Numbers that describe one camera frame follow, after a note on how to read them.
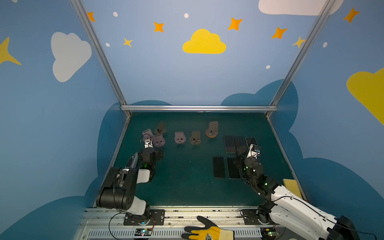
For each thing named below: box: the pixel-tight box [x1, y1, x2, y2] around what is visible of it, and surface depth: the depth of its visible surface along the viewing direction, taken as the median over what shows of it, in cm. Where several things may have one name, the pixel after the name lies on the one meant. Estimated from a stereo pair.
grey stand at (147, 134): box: [142, 129, 154, 141], surface depth 101 cm
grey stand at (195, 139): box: [189, 130, 201, 145], surface depth 103 cm
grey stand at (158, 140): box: [152, 134, 166, 147], surface depth 103 cm
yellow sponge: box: [282, 178, 303, 199], surface depth 86 cm
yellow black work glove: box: [181, 215, 235, 240], surface depth 70 cm
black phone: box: [212, 156, 226, 178], surface depth 94 cm
